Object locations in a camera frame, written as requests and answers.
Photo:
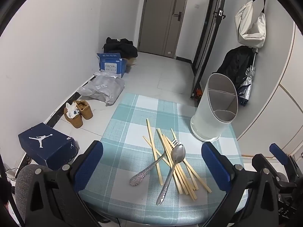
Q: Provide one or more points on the bunch of wooden chopsticks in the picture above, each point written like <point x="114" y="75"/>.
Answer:
<point x="183" y="178"/>

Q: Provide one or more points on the metal fork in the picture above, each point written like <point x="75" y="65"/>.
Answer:
<point x="142" y="175"/>

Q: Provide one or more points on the metal spoon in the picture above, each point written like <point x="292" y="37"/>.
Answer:
<point x="178" y="153"/>

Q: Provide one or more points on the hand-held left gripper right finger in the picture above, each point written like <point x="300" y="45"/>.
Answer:
<point x="214" y="167"/>

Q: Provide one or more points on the grey door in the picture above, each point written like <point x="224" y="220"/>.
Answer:
<point x="161" y="16"/>

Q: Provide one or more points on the white sling bag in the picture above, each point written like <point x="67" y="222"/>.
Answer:
<point x="251" y="30"/>

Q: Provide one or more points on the white torn plastic bag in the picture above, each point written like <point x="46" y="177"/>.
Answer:
<point x="106" y="74"/>

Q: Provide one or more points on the brown cardboard box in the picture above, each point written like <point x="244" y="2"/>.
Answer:
<point x="131" y="61"/>

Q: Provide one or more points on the white utensil holder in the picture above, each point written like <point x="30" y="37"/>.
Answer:
<point x="206" y="113"/>

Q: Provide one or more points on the white sock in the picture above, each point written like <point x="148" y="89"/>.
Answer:
<point x="70" y="110"/>

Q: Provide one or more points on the black orange tool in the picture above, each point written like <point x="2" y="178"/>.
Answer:
<point x="197" y="92"/>

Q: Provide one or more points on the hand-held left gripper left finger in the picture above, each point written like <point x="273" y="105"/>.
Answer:
<point x="91" y="163"/>

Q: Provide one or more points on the teal checked tablecloth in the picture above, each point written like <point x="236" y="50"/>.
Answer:
<point x="132" y="127"/>

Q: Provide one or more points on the black jacket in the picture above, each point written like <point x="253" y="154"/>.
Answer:
<point x="236" y="63"/>

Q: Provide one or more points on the blue cardboard box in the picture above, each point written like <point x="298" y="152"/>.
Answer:
<point x="111" y="66"/>

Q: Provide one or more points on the dark blue shoe box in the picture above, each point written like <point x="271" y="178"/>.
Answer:
<point x="47" y="151"/>

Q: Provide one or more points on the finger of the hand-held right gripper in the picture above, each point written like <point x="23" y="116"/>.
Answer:
<point x="278" y="150"/>
<point x="259" y="160"/>

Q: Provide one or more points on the black framed sliding door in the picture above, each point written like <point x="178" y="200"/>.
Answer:
<point x="214" y="16"/>

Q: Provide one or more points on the grey plastic mailer bag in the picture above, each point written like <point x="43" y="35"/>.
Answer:
<point x="104" y="89"/>

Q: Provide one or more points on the silver folded umbrella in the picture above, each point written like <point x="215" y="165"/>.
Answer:
<point x="247" y="85"/>

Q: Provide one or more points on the pile of black clothes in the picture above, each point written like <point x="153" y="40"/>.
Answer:
<point x="120" y="47"/>

